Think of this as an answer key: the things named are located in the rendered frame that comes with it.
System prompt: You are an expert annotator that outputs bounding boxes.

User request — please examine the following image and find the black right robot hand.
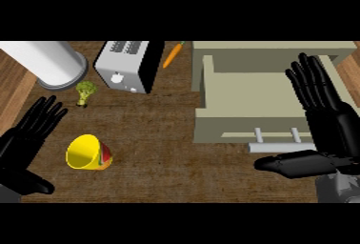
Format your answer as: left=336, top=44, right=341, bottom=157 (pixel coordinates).
left=254, top=52, right=360, bottom=179

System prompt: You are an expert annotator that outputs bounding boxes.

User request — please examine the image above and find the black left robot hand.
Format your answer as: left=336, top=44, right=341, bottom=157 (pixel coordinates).
left=0, top=94, right=71, bottom=195

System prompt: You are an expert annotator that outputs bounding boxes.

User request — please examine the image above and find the yellow cup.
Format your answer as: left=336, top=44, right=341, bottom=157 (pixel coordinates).
left=65, top=133, right=113, bottom=171

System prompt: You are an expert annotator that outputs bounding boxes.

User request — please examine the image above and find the beige open drawer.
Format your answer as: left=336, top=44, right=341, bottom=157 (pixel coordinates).
left=193, top=54, right=360, bottom=145

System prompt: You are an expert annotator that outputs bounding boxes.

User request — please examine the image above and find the green broccoli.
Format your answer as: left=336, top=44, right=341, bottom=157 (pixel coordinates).
left=75, top=80, right=99, bottom=108

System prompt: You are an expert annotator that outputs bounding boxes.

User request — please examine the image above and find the white cylindrical canister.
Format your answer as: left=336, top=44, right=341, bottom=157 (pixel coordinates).
left=0, top=41, right=90, bottom=92

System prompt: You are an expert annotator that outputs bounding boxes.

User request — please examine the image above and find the beige cabinet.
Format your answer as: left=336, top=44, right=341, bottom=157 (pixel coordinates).
left=192, top=41, right=358, bottom=91

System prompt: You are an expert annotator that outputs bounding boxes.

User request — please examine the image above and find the silver toaster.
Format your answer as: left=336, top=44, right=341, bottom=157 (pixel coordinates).
left=93, top=41, right=165, bottom=95

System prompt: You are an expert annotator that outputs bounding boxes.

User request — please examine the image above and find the orange carrot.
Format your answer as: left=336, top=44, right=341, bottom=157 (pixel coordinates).
left=162, top=41, right=187, bottom=70

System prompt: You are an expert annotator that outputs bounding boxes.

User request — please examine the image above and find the grey drawer handle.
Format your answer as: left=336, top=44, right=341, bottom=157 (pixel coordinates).
left=248, top=127, right=317, bottom=154

